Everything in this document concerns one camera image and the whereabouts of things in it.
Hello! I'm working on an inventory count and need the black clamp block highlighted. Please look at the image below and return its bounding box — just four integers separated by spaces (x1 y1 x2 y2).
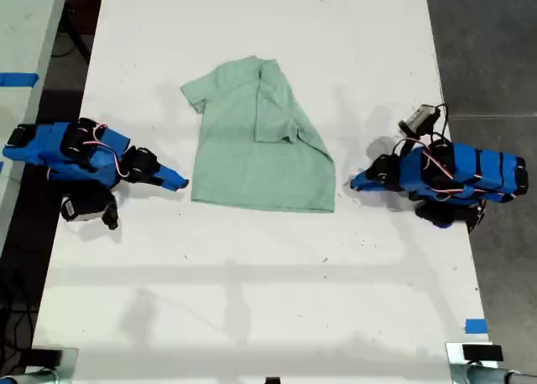
29 347 65 369
461 344 503 362

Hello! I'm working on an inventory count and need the grey metal pipe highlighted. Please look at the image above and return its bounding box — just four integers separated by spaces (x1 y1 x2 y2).
0 370 56 384
450 363 537 384

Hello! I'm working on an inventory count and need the black camera box white label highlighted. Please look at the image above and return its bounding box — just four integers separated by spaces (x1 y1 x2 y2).
60 186 121 231

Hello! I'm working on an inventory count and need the silver camera box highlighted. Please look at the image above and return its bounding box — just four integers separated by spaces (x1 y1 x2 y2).
397 104 441 132

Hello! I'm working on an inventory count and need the black camera stalk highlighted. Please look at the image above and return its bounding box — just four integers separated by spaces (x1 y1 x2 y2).
393 135 414 158

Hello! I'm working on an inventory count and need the red white servo wire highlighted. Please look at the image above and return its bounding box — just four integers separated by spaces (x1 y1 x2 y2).
402 137 490 203
44 122 129 180

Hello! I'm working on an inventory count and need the long blue tape strip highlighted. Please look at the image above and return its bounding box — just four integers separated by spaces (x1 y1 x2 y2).
0 71 40 88

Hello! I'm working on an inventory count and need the short blue tape piece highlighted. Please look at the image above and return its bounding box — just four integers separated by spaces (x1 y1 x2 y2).
464 318 490 335

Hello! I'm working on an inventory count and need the white side table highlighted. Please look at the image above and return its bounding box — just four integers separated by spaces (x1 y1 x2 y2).
0 0 71 251

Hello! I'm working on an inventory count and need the metal bracket plate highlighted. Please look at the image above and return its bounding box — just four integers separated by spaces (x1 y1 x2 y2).
445 340 511 365
23 345 80 377

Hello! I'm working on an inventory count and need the pale green T-shirt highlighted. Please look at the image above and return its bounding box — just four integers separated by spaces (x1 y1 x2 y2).
180 55 336 214

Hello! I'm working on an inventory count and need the black camera cable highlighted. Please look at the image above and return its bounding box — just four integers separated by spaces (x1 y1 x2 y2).
434 101 451 143

